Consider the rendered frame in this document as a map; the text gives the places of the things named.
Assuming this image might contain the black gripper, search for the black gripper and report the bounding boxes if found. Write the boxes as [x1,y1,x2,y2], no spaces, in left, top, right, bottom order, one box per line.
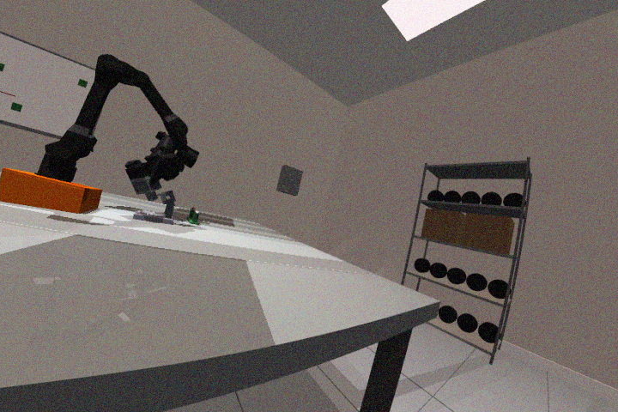
[125,145,185,186]

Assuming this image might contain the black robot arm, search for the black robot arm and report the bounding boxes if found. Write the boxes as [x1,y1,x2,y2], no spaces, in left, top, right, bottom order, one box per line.
[35,54,199,182]

